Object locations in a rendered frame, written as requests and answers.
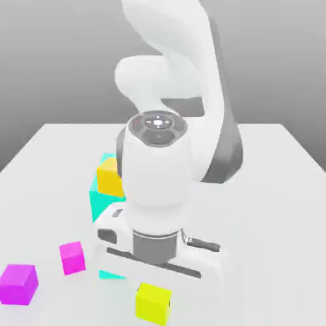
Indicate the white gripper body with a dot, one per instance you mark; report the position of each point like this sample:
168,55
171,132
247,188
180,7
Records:
193,282

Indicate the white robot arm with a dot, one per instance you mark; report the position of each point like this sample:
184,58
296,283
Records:
158,175

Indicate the small yellow cube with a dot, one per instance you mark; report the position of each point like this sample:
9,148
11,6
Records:
152,304

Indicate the small magenta cube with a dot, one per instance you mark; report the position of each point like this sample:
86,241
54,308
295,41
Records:
72,258

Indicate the small orange cube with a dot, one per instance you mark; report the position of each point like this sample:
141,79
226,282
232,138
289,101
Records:
108,179

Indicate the small purple cube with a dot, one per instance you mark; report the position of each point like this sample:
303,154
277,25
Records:
17,284

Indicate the large cyan box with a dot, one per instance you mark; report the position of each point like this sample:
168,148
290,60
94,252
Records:
98,201

